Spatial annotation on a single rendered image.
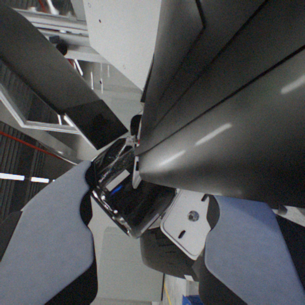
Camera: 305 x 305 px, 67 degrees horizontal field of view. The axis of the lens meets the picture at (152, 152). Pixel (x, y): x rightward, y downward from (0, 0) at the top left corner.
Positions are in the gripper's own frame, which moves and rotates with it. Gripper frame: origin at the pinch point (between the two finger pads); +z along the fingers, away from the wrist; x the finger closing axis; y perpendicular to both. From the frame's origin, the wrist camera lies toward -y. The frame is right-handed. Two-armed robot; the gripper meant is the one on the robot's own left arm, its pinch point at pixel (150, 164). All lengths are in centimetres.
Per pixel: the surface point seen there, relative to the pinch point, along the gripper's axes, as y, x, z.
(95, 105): 3.1, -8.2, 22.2
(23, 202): 604, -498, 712
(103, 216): 832, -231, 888
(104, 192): 9.3, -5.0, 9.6
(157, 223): 22.9, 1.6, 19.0
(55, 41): -3, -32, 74
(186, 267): 36.8, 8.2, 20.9
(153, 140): -0.1, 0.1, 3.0
